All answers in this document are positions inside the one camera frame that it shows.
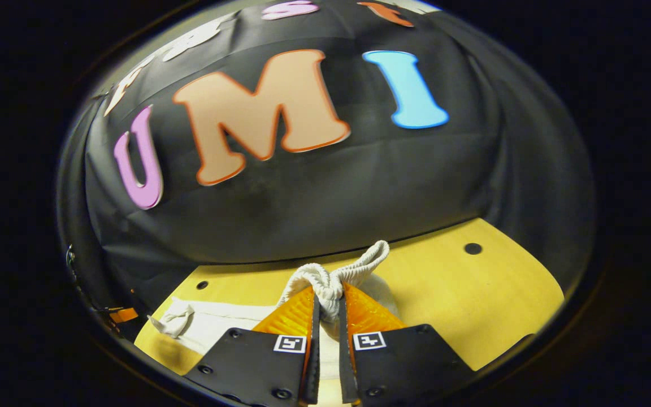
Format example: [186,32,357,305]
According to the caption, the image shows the white jeans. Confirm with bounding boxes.
[147,240,400,382]

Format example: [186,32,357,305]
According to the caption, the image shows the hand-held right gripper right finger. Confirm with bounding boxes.
[338,283,476,406]

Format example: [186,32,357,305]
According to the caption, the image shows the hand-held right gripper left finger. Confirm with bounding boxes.
[184,285,322,406]

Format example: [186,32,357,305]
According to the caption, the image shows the black backdrop cloth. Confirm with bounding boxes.
[57,0,594,317]

